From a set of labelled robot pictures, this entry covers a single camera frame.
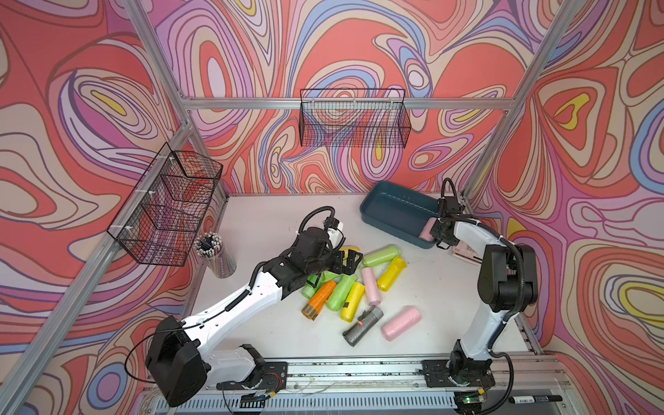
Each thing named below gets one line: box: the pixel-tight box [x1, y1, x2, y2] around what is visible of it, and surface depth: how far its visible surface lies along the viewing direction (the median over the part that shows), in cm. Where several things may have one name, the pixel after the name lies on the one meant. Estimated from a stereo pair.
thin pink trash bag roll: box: [362, 267, 382, 307], surface depth 90 cm
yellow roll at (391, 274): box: [376, 256, 408, 293], surface depth 94 cm
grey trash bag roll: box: [342, 305, 384, 347], surface depth 82 cm
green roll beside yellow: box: [326, 274, 358, 313], surface depth 88 cm
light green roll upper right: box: [362, 243, 402, 268], surface depth 97 cm
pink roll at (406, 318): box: [382, 306, 422, 342], surface depth 82 cm
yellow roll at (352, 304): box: [340, 281, 365, 324], surface depth 87 cm
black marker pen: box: [508, 395, 563, 404], surface depth 70 cm
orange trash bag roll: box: [300, 280, 338, 321], surface depth 87 cm
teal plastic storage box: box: [359, 180, 440, 249], surface depth 117 cm
